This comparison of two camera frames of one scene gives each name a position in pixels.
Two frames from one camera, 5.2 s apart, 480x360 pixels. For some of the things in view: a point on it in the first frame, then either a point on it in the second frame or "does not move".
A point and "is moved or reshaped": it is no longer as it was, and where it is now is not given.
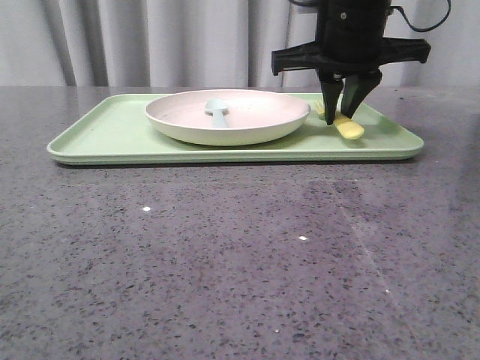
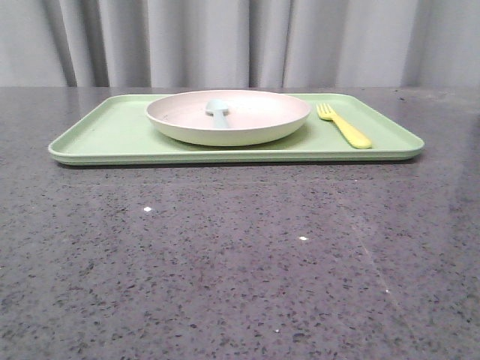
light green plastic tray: (114, 128) does not move
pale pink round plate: (253, 117) does not move
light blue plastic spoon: (218, 109) does not move
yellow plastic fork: (347, 127) is moved or reshaped
